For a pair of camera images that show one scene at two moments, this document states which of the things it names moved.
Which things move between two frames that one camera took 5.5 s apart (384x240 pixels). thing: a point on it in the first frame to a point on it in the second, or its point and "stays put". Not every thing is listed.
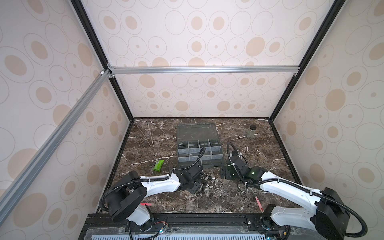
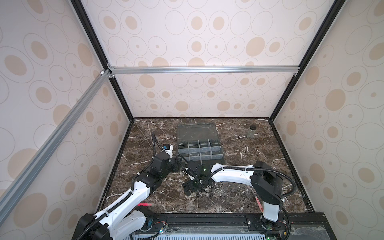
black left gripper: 196,188 to 174,164
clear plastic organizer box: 192,138 stays put
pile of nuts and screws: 212,186 stays put
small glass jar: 250,132 stays put
